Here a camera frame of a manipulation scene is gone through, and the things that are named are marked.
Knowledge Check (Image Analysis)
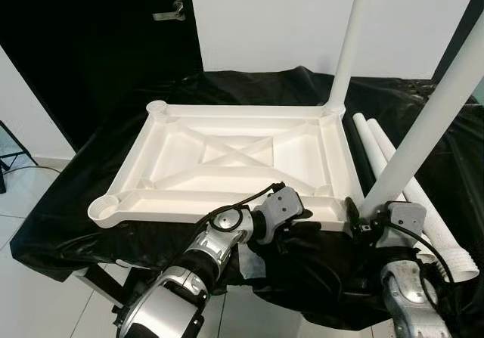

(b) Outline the black plastic cover sheet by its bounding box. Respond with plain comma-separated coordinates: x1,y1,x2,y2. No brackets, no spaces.
9,66,484,331

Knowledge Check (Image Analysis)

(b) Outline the black door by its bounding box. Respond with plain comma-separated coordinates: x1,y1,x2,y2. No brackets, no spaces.
0,0,205,151

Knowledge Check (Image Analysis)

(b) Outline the black tripod stand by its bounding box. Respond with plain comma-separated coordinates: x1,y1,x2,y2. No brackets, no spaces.
0,121,39,195

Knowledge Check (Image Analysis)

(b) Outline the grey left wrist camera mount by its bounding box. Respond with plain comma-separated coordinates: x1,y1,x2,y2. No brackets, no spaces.
261,187,306,242

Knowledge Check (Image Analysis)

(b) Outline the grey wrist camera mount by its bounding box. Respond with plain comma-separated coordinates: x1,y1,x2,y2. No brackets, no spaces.
261,187,306,242
377,200,430,250

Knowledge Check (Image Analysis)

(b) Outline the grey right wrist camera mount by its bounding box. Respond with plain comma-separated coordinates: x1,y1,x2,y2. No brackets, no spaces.
377,200,430,250

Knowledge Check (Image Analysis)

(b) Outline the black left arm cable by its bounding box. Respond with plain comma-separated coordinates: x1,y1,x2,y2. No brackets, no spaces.
195,181,287,237

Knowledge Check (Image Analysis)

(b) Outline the black wall pillar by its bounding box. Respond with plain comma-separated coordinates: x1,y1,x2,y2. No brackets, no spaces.
435,0,484,80

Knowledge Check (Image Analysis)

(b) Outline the silver door handle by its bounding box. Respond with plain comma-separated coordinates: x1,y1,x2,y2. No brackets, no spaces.
152,0,187,22

